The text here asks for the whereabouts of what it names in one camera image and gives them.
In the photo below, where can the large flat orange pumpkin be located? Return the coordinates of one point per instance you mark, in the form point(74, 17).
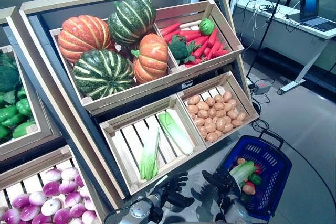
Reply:
point(82, 35)

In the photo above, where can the pile of purple turnips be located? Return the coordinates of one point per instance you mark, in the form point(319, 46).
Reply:
point(31, 182)

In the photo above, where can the orange brown potato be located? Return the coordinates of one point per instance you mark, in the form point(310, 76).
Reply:
point(249, 189)

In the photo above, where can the wooden display stand with peppers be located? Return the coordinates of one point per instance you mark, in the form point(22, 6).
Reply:
point(15, 24)

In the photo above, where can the grey power box red button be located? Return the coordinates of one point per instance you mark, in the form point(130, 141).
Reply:
point(262, 87)

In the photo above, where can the wooden pepper crate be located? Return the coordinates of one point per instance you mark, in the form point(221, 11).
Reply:
point(34, 129)

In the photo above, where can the tall orange pumpkin green stem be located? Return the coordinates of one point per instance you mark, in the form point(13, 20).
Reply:
point(151, 58)

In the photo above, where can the big dark broccoli head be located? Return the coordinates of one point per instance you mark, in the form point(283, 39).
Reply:
point(8, 73)

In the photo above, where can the wooden vegetable display stand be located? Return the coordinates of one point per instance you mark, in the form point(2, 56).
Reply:
point(34, 27)

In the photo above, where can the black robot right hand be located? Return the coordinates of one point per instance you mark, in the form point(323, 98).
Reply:
point(223, 182)

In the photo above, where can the red carrot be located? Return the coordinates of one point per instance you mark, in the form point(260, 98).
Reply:
point(201, 41)
point(207, 51)
point(215, 49)
point(170, 28)
point(212, 37)
point(190, 35)
point(200, 49)
point(221, 53)
point(171, 36)
point(194, 62)

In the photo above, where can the leek right in crate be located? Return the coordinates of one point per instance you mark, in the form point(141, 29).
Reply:
point(176, 133)

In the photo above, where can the large wooden pumpkin crate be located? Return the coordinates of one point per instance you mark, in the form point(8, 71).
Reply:
point(126, 98)

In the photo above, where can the purple white onion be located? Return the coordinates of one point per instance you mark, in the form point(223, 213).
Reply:
point(37, 198)
point(53, 175)
point(77, 210)
point(51, 207)
point(89, 217)
point(11, 216)
point(30, 212)
point(21, 201)
point(84, 192)
point(51, 189)
point(73, 199)
point(89, 204)
point(69, 173)
point(79, 180)
point(61, 216)
point(67, 187)
point(41, 219)

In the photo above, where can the small red pepper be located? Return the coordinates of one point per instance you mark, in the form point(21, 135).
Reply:
point(258, 169)

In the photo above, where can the wooden carrot crate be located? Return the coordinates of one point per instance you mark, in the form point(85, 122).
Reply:
point(225, 22)

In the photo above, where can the green striped pumpkin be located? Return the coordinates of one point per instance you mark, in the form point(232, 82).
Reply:
point(132, 19)
point(102, 74)

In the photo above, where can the long slim napa cabbage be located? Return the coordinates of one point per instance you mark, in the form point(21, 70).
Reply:
point(149, 158)

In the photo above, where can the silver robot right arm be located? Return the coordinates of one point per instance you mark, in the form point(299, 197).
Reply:
point(236, 213)

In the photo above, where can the dark green vegetable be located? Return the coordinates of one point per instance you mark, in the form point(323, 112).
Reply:
point(245, 198)

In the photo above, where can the blue plastic shopping basket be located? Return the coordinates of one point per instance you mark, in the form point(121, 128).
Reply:
point(273, 171)

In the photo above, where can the wooden cabbage crate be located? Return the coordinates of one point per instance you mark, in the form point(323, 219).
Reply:
point(126, 140)

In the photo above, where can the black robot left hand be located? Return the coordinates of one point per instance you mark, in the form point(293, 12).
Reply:
point(175, 191)

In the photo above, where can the small green pepper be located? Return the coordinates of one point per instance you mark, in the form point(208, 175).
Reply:
point(255, 179)

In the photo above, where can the napa cabbage with curly leaves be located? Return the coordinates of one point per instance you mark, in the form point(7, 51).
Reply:
point(242, 172)

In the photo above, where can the bright green bell pepper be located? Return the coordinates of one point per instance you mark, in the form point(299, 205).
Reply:
point(13, 121)
point(9, 112)
point(4, 131)
point(24, 106)
point(21, 92)
point(23, 129)

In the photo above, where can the black slanted stand pole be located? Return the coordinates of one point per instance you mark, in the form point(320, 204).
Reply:
point(267, 24)

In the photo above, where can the round light green cabbage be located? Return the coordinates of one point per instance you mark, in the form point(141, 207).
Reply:
point(207, 26)

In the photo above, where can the small brown potato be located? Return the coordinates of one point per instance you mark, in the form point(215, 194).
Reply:
point(241, 161)

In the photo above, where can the wooden potato crate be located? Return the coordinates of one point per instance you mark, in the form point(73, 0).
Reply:
point(244, 95)

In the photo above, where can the white office desk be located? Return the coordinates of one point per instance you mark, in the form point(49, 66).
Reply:
point(286, 32)

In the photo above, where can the open grey laptop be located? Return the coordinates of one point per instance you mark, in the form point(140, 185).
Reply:
point(311, 7)

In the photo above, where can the dark green broccoli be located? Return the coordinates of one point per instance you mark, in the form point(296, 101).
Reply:
point(179, 49)

